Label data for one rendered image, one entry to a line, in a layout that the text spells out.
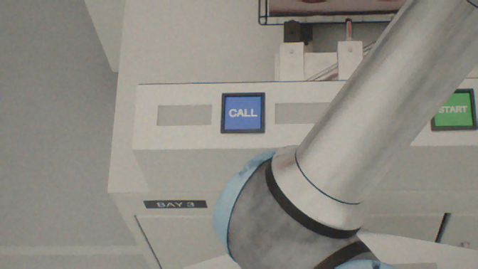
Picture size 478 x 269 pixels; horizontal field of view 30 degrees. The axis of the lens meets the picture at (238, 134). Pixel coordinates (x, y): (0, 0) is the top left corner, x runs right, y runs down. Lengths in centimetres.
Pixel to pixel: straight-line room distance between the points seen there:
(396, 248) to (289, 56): 29
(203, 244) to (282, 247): 56
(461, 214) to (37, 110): 129
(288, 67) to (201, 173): 19
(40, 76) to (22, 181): 29
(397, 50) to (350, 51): 43
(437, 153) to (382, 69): 34
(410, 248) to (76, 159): 120
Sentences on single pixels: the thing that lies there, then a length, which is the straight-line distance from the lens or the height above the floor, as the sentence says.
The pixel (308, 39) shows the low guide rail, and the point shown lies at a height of 85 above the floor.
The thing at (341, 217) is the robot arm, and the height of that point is 113.
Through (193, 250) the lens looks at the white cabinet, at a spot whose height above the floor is 57.
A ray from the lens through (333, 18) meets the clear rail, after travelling 128.
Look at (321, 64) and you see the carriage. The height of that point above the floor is 88.
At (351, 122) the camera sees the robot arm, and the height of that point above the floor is 121.
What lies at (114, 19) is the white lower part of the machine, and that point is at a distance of 204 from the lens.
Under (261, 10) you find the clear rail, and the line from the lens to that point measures 129.
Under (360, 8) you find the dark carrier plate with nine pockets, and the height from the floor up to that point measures 90.
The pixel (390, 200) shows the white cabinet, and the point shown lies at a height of 78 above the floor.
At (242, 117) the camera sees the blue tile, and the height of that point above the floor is 96.
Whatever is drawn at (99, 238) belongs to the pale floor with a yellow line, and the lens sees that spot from 215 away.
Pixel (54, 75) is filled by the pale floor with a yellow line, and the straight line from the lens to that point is 237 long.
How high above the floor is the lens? 197
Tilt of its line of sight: 63 degrees down
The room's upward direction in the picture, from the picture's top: 10 degrees counter-clockwise
